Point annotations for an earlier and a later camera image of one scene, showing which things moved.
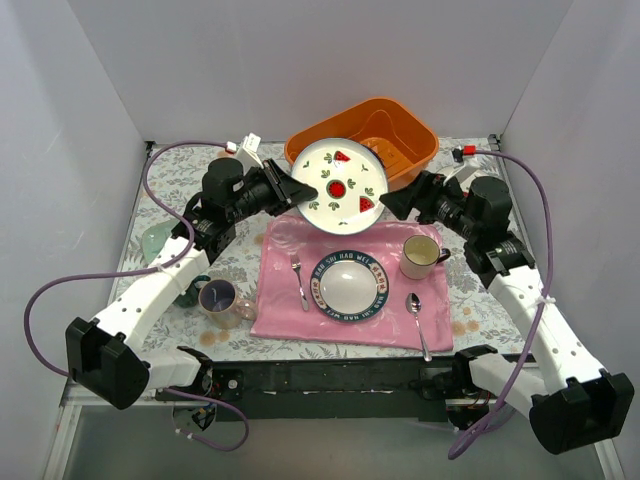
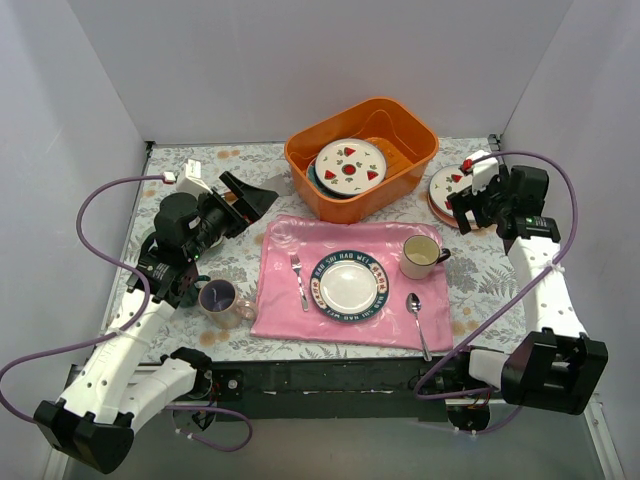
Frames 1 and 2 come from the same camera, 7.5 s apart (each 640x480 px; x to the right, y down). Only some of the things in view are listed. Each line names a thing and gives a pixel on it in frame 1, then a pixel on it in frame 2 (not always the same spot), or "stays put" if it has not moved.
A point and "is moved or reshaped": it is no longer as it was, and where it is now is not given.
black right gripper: (425, 191) to (466, 210)
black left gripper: (275, 181) to (226, 206)
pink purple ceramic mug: (221, 308) stays put
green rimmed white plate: (349, 285) stays put
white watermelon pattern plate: (349, 176) is moved or reshaped
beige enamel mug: (419, 256) stays put
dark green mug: (190, 296) stays put
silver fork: (296, 263) stays put
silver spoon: (413, 304) stays put
